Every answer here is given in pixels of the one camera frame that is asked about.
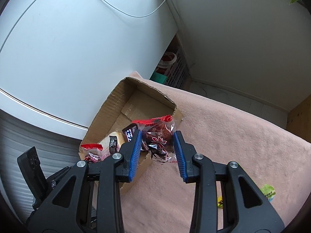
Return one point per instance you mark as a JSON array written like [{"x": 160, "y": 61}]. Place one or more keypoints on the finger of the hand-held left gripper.
[{"x": 32, "y": 172}]

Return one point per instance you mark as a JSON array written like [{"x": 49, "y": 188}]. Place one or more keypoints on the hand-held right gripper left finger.
[{"x": 134, "y": 155}]

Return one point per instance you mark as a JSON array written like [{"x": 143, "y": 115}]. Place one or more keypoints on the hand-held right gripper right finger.
[{"x": 179, "y": 155}]

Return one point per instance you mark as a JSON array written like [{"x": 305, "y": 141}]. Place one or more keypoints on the brown chocolate bar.
[{"x": 130, "y": 133}]

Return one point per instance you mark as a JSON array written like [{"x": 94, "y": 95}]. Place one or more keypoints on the small dark snack packet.
[{"x": 113, "y": 144}]

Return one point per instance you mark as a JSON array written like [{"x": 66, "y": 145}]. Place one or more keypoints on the red date packet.
[
  {"x": 158, "y": 140},
  {"x": 91, "y": 148}
]

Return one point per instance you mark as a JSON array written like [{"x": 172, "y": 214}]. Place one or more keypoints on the clear sandwich bread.
[{"x": 105, "y": 145}]

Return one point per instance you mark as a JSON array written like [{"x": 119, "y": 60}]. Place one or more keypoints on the brown cardboard box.
[{"x": 107, "y": 109}]

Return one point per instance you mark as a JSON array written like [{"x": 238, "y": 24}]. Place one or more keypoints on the grey slatted panel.
[{"x": 29, "y": 136}]

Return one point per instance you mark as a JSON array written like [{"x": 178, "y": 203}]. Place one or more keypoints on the yellow wrapped candy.
[{"x": 220, "y": 202}]

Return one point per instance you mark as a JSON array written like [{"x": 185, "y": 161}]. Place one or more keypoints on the plastic storage crate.
[{"x": 177, "y": 70}]

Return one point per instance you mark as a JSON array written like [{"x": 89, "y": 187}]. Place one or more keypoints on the green round snack packet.
[{"x": 267, "y": 191}]

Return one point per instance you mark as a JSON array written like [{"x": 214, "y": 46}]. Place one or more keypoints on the white cabinet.
[{"x": 73, "y": 53}]

